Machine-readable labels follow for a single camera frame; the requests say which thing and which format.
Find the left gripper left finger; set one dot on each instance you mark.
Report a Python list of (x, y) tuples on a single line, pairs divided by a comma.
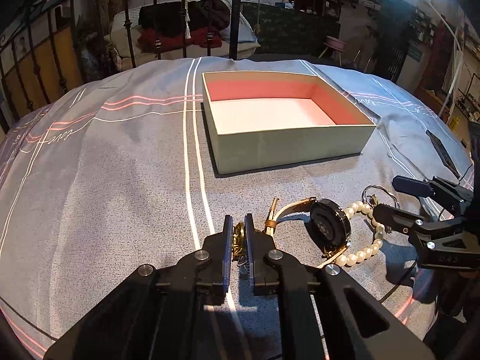
[(152, 313)]

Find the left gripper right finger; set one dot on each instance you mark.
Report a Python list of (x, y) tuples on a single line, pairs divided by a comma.
[(323, 312)]

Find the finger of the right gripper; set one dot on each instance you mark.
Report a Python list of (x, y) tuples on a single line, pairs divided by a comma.
[(452, 197), (397, 219)]

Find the watch with tan strap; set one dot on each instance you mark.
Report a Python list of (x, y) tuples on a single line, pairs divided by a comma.
[(329, 226)]

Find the gold leaf brooch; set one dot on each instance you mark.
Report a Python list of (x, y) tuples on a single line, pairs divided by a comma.
[(239, 243)]

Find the black smartphone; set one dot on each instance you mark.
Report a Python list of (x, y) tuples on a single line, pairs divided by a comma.
[(443, 154)]

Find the pink stool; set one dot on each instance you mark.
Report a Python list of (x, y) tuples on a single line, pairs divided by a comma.
[(337, 47)]

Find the grey box with pink interior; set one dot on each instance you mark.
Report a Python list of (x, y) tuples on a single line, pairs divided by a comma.
[(260, 119)]

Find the green floral counter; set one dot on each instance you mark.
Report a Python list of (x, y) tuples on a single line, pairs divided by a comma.
[(289, 32)]

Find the black iron bed frame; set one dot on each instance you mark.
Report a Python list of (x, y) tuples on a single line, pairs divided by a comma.
[(49, 47)]

